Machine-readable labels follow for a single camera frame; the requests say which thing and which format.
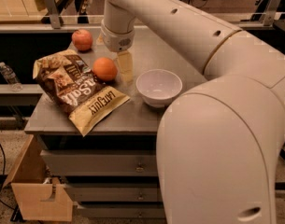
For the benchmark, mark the left metal rail bracket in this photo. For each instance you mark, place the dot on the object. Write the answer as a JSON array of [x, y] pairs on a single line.
[[52, 9]]

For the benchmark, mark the clear water bottle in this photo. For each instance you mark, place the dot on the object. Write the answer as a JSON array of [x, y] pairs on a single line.
[[10, 77]]

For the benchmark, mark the right metal rail bracket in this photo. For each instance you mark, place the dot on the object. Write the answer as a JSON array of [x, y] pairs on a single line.
[[270, 12]]

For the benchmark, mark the open wooden side drawer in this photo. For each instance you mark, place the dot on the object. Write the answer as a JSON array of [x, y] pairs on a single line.
[[38, 195]]

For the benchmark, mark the metal rail bracket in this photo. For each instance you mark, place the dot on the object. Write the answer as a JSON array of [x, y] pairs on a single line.
[[270, 12], [52, 9]]

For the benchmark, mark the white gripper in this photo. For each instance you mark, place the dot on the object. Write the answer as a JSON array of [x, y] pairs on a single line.
[[116, 41]]

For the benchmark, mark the grey drawer cabinet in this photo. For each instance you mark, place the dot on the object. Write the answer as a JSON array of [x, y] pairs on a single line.
[[111, 172]]

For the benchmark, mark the white bowl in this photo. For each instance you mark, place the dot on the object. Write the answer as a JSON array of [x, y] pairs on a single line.
[[158, 87]]

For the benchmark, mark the orange fruit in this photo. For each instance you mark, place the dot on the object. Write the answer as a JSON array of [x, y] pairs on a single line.
[[105, 69]]

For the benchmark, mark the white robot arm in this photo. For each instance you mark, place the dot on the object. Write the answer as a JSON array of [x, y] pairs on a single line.
[[218, 143]]

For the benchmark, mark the red apple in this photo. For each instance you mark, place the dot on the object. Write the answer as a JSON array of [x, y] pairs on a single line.
[[82, 40]]

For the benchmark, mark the brown chip bag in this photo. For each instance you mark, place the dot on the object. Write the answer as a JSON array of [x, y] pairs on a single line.
[[72, 85]]

